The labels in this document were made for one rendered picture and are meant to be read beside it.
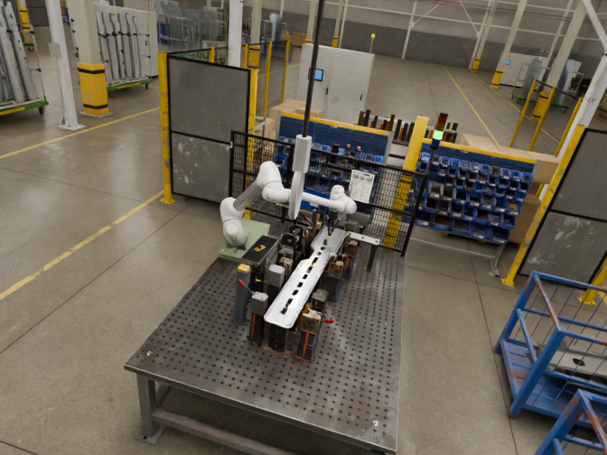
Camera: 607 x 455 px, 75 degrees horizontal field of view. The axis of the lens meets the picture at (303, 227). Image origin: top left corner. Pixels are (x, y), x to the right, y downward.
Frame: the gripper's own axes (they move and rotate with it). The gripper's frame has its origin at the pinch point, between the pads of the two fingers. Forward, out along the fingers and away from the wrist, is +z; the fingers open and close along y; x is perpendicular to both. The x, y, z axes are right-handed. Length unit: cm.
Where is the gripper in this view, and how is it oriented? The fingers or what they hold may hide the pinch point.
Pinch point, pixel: (330, 231)
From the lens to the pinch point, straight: 334.3
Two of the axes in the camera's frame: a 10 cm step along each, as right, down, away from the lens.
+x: 3.3, -4.2, 8.5
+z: -1.2, 8.7, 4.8
